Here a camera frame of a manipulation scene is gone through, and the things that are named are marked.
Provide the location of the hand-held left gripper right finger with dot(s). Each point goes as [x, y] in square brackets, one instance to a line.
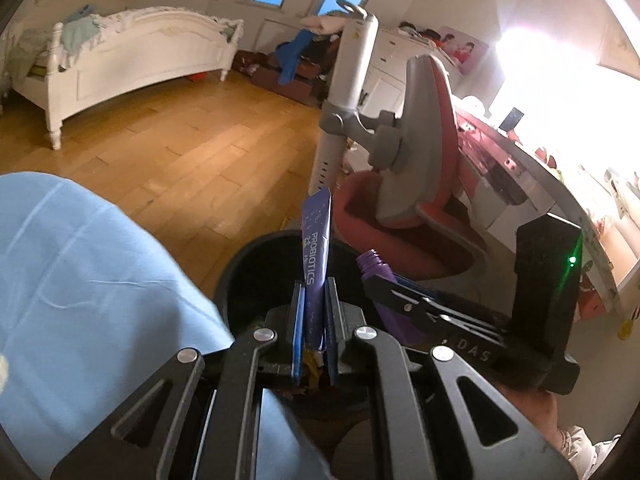
[330, 340]

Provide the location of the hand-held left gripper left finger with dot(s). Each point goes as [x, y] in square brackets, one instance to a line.
[297, 332]

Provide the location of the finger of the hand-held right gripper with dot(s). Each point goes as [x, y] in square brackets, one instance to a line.
[430, 312]

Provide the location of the black trash bin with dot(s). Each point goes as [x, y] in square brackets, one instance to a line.
[265, 275]

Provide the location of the purple bottle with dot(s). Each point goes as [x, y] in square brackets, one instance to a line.
[375, 262]

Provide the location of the purple packet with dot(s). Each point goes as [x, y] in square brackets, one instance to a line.
[315, 240]

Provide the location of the person's right hand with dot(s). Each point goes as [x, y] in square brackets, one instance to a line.
[537, 412]

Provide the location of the yellow toy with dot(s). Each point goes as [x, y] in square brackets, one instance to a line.
[626, 329]

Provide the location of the white desk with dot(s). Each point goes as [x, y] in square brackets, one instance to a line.
[500, 170]

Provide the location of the red toy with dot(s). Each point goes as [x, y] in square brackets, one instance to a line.
[545, 157]

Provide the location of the grey and red chair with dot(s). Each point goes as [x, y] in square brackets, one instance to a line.
[415, 155]

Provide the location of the dark tablet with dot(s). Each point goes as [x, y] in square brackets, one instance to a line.
[511, 120]

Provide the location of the blue tablecloth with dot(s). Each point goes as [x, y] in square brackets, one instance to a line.
[90, 285]

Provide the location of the white cabinet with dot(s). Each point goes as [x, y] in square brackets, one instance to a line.
[385, 75]

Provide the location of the brown low cabinet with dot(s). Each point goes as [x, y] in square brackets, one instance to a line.
[265, 77]

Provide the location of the blue garment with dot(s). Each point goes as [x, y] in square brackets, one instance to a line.
[292, 57]

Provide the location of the pink clothes pile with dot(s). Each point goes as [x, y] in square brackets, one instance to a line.
[322, 24]

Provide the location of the white bed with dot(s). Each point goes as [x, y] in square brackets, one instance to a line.
[150, 55]

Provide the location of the teal blanket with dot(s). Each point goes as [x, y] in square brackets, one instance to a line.
[80, 30]

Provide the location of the wall poster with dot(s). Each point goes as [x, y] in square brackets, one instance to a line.
[464, 51]

